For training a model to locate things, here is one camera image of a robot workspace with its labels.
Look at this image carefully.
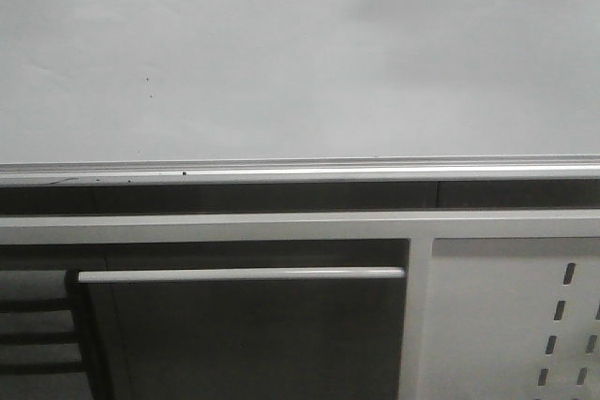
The dark panel with white top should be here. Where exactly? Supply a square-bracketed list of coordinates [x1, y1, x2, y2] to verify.
[77, 266, 406, 399]

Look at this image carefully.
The dark slatted chair back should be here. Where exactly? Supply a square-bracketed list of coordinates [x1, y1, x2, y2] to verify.
[1, 270, 111, 399]

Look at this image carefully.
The white perforated metal panel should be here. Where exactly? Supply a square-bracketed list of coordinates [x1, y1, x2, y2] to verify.
[419, 238, 599, 399]

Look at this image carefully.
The aluminium whiteboard marker tray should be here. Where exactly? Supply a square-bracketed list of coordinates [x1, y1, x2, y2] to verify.
[1, 155, 599, 187]

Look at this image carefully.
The white metal frame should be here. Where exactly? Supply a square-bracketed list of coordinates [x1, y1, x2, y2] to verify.
[1, 209, 599, 399]

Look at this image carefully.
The white whiteboard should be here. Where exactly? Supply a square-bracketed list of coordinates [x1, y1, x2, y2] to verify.
[1, 0, 599, 163]

